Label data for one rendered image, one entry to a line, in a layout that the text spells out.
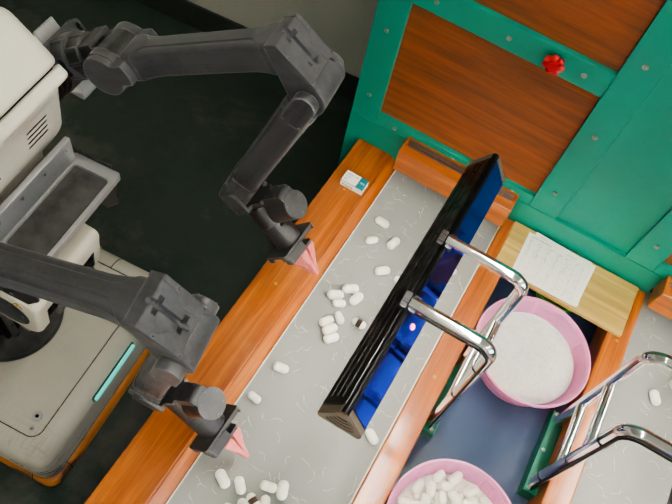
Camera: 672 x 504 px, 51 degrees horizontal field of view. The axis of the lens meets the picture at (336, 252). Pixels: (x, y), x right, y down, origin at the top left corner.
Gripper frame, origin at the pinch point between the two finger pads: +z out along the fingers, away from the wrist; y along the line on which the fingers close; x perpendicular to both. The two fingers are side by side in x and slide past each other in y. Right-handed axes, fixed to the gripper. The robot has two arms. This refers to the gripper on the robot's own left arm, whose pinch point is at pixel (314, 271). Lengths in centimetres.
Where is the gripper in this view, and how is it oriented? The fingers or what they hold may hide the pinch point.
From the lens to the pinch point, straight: 148.3
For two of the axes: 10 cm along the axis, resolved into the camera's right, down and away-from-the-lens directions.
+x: -6.6, 0.7, 7.5
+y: 4.9, -7.1, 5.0
